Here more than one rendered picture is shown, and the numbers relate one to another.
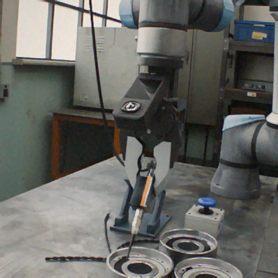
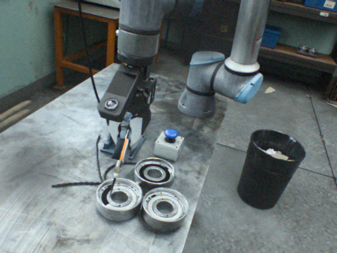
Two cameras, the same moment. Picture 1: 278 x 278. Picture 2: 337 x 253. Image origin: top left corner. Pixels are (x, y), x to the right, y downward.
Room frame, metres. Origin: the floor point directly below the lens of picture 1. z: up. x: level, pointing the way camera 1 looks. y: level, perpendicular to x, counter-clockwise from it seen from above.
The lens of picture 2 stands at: (0.04, -0.01, 1.33)
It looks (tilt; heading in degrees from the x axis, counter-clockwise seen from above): 31 degrees down; 350
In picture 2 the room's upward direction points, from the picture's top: 10 degrees clockwise
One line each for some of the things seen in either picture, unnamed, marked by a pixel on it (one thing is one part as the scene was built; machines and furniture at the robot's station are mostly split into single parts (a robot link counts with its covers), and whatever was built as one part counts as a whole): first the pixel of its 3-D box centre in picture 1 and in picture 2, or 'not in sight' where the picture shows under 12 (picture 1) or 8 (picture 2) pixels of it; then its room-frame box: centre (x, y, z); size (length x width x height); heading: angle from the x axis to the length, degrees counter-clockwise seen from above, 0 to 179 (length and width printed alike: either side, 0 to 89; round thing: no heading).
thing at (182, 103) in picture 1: (158, 97); (135, 80); (0.61, -0.02, 1.09); 0.09 x 0.08 x 0.12; 161
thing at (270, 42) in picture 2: not in sight; (258, 33); (3.91, -1.65, 0.56); 0.52 x 0.38 x 0.22; 65
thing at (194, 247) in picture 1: (187, 250); (154, 175); (0.64, -0.10, 0.82); 0.10 x 0.10 x 0.04
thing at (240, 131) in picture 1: (244, 136); (206, 70); (1.08, -0.29, 0.97); 0.13 x 0.12 x 0.14; 47
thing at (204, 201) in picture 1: (205, 210); (170, 138); (0.78, -0.15, 0.85); 0.04 x 0.04 x 0.05
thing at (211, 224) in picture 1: (205, 219); (169, 144); (0.78, -0.15, 0.82); 0.08 x 0.07 x 0.05; 158
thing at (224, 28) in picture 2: (247, 124); (219, 19); (4.08, -1.14, 0.64); 0.49 x 0.40 x 0.37; 73
